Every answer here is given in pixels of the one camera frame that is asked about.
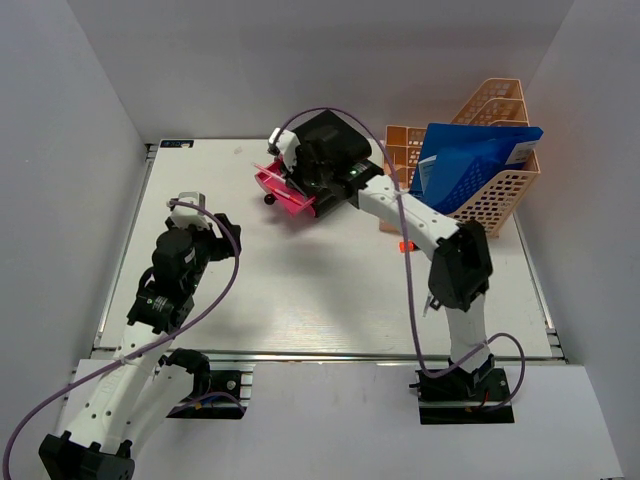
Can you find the black label sticker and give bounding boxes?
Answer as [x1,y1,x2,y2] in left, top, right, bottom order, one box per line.
[159,139,194,149]

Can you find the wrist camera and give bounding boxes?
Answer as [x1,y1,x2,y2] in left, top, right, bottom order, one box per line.
[267,128,300,171]
[167,191,209,230]

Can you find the long red pen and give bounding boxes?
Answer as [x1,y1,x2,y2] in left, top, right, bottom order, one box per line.
[268,188,295,201]

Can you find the orange highlighter marker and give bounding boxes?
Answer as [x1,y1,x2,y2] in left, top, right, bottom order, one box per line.
[399,241,418,253]

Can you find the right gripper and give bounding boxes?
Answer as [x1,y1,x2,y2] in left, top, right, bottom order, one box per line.
[280,147,333,198]

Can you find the blue plastic folder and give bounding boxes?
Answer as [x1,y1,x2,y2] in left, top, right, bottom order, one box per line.
[409,123,543,214]

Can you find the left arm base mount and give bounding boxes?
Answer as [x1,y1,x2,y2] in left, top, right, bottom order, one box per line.
[159,349,249,420]

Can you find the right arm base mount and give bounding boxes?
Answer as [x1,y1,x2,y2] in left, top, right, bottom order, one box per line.
[409,368,515,426]

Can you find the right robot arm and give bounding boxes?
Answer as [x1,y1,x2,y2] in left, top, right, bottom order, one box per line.
[269,125,495,399]

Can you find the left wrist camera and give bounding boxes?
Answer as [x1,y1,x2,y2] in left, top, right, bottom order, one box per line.
[167,191,209,230]

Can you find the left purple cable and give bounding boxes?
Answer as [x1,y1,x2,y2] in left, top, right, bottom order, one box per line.
[2,199,246,480]

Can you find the purple cable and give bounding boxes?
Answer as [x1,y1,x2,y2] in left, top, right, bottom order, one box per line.
[279,107,526,414]
[2,199,246,480]

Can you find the peach file rack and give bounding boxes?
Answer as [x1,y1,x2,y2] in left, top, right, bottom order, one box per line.
[385,78,540,237]

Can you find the black pink drawer organizer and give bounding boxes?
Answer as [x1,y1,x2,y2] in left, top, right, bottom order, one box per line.
[263,109,381,218]

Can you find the short red pen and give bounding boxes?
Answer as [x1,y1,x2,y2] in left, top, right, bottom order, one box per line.
[252,163,305,206]

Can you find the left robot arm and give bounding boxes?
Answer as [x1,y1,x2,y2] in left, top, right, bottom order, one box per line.
[39,206,241,479]

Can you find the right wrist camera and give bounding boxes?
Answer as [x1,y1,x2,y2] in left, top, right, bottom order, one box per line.
[267,128,300,171]

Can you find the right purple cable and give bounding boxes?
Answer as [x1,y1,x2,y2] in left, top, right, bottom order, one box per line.
[279,107,526,414]

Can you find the dark clear pen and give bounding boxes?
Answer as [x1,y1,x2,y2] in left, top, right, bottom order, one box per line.
[422,293,433,318]

